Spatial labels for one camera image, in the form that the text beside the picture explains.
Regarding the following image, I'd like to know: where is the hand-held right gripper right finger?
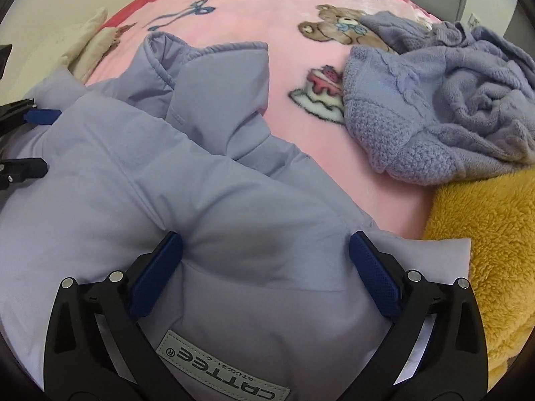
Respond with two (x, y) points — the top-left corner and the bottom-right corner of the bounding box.
(349, 231), (490, 401)

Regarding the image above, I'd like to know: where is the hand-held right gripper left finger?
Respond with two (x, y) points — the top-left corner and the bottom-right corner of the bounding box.
(44, 231), (197, 401)

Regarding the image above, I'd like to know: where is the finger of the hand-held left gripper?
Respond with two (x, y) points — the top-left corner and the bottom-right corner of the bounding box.
(0, 98), (63, 135)
(0, 157), (49, 191)

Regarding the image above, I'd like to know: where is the lavender padded jacket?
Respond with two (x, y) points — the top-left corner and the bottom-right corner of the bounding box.
(0, 32), (474, 401)

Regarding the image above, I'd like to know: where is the white knitted blanket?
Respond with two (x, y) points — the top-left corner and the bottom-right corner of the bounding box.
(54, 7), (123, 85)

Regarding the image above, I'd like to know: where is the yellow fleece jacket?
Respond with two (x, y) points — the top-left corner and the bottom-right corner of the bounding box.
(422, 167), (535, 386)

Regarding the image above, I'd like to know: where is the purple knit sweater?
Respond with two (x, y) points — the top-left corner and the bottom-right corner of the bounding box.
(343, 10), (535, 187)

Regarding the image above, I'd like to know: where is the pink printed blanket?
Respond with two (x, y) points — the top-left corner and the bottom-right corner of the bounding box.
(81, 0), (444, 244)

